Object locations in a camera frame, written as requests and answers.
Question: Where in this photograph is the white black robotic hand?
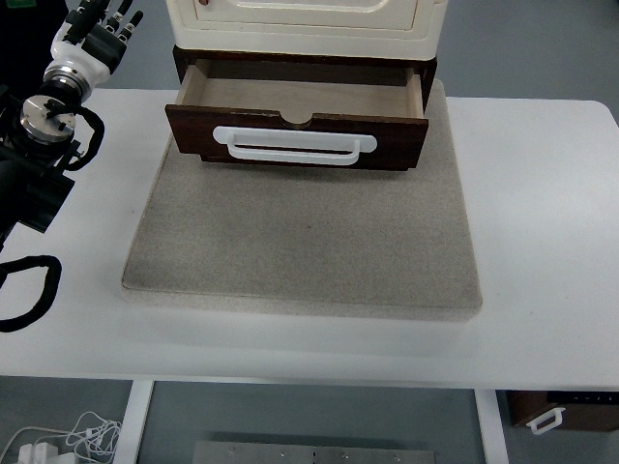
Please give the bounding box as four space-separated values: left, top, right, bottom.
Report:
49 0 143 88

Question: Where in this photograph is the dark wooden drawer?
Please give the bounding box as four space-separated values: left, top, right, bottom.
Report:
165 65 428 171

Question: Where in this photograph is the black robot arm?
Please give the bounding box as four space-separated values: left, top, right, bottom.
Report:
1 1 143 239

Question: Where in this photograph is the dark wooden cabinet base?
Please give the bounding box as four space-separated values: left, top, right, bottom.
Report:
172 45 437 104

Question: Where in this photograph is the cream upper cabinet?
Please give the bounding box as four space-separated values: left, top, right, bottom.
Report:
166 1 448 61

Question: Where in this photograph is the beige fabric pad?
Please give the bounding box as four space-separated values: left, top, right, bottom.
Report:
121 81 483 321

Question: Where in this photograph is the white table leg left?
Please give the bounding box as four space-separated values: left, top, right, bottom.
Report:
112 380 155 464

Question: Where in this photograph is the white table leg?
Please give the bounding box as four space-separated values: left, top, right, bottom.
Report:
474 389 510 464
112 380 155 464

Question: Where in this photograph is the white power adapter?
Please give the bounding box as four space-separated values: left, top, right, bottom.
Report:
17 442 78 464

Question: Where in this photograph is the white table leg right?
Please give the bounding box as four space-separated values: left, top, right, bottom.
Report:
474 389 510 464

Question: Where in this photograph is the white drawer handle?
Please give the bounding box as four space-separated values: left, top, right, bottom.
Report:
213 126 378 166

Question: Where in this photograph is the black sleeved cable loop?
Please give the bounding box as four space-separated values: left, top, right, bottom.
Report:
0 254 64 334

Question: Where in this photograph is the white cable bundle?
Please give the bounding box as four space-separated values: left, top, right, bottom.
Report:
0 411 123 464

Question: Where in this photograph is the brown box with white handle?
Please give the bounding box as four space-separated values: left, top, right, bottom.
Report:
506 391 618 435

